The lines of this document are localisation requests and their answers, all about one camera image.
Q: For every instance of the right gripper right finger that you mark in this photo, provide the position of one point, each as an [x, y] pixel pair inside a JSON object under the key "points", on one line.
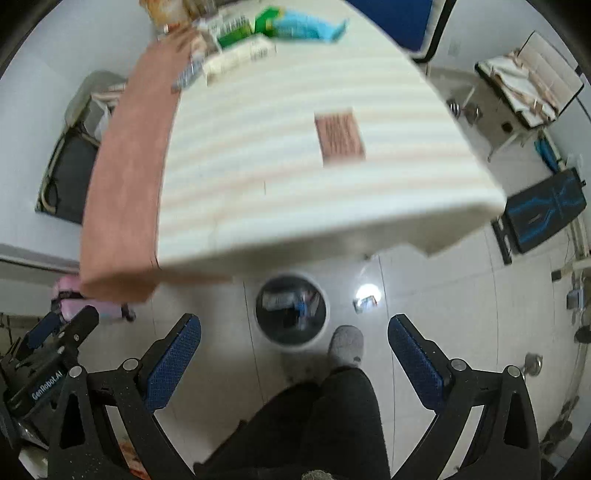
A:
{"points": [[425, 365]]}

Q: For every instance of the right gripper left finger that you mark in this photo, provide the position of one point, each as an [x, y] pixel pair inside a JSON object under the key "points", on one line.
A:
{"points": [[166, 360]]}

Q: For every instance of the blue white small box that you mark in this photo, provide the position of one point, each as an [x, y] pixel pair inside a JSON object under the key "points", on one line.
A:
{"points": [[365, 304]]}

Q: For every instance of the green blue plastic bag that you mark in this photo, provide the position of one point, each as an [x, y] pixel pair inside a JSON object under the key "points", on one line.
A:
{"points": [[286, 24]]}

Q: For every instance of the white round trash bin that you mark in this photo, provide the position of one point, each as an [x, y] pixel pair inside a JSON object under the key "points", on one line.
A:
{"points": [[291, 311]]}

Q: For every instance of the grey slipper right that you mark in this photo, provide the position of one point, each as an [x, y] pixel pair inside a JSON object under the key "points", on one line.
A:
{"points": [[346, 348]]}

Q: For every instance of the pink suitcase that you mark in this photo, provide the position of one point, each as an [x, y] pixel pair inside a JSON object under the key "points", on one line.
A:
{"points": [[67, 301]]}

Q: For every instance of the person's black trouser legs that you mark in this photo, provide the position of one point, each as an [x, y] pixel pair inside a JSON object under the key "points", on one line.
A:
{"points": [[330, 429]]}

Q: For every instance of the pink brown table cloth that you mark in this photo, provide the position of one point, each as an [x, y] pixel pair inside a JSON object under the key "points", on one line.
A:
{"points": [[120, 223]]}

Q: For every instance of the black blue patterned panel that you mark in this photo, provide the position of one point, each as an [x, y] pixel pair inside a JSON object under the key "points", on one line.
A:
{"points": [[536, 214]]}

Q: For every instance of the white striped table cloth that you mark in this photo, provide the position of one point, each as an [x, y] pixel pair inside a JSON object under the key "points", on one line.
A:
{"points": [[243, 184]]}

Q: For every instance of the brown printed card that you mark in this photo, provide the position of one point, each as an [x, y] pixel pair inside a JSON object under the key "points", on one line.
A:
{"points": [[340, 138]]}

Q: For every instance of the silver blister pill pack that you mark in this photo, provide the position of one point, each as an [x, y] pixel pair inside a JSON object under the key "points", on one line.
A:
{"points": [[186, 78]]}

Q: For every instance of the beige chair with bags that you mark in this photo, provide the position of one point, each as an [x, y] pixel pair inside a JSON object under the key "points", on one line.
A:
{"points": [[536, 81]]}

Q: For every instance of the cream long carton box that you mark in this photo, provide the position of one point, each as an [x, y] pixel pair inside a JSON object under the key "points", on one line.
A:
{"points": [[247, 51]]}

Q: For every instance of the blue backed chair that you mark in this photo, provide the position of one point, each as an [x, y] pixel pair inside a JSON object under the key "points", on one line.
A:
{"points": [[417, 26]]}

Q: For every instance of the green white medicine box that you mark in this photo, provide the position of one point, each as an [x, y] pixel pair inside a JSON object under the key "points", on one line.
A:
{"points": [[228, 31]]}

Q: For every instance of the orange snack bag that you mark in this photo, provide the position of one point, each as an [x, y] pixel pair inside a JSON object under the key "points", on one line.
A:
{"points": [[165, 12]]}

